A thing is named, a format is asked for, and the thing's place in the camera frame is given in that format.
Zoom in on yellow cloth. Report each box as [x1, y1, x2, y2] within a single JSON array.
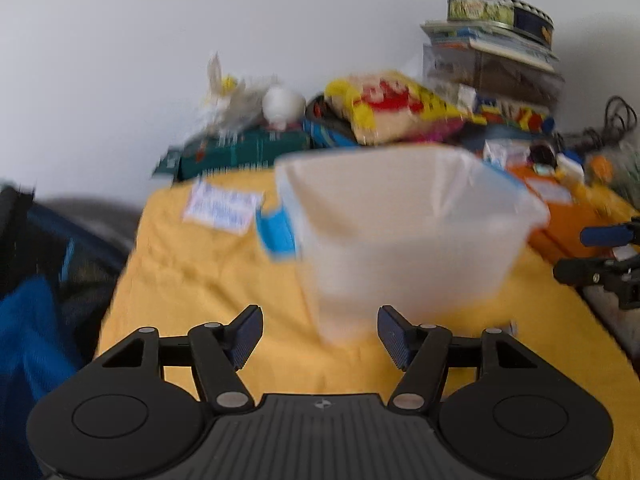
[[97, 167, 640, 480]]

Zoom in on white paper label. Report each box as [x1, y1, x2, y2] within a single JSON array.
[[182, 180, 265, 235]]

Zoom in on yellow snack bag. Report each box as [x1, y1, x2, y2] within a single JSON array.
[[324, 70, 486, 146]]

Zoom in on blue cloth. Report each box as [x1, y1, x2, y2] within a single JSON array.
[[0, 275, 86, 480]]

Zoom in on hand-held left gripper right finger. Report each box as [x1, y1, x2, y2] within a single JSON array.
[[376, 305, 538, 413]]

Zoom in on white ball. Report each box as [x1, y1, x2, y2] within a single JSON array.
[[262, 86, 307, 131]]

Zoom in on small white box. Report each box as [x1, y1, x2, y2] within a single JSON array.
[[482, 140, 531, 167]]

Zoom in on small white blue bottle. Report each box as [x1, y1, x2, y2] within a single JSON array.
[[556, 154, 586, 183]]

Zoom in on round printed tin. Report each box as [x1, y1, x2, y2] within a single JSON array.
[[446, 0, 555, 51]]

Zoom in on pink snack packet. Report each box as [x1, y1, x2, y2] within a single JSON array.
[[412, 119, 473, 145]]

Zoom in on green cardboard box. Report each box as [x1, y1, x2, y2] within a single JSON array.
[[152, 127, 313, 181]]

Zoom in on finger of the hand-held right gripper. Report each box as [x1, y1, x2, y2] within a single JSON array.
[[580, 219, 640, 249], [552, 255, 640, 287]]

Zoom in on black cables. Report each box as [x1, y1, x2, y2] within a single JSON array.
[[565, 95, 640, 161]]

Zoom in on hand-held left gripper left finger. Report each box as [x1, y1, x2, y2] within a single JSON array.
[[102, 304, 264, 413]]

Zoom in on translucent plastic container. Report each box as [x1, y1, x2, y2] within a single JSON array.
[[274, 146, 551, 346]]

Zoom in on stack of books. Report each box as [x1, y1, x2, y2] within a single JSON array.
[[420, 20, 566, 111]]

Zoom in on black round object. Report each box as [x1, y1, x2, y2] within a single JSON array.
[[529, 142, 557, 167]]

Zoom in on white plastic bag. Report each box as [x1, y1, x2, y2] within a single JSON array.
[[192, 52, 281, 136]]

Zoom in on colourful printed box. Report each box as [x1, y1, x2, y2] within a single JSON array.
[[475, 94, 556, 133]]

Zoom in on blue plastic piece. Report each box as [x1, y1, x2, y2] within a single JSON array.
[[256, 205, 301, 262]]

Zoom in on dark backpack blue trim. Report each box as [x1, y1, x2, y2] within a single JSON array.
[[0, 180, 132, 361]]

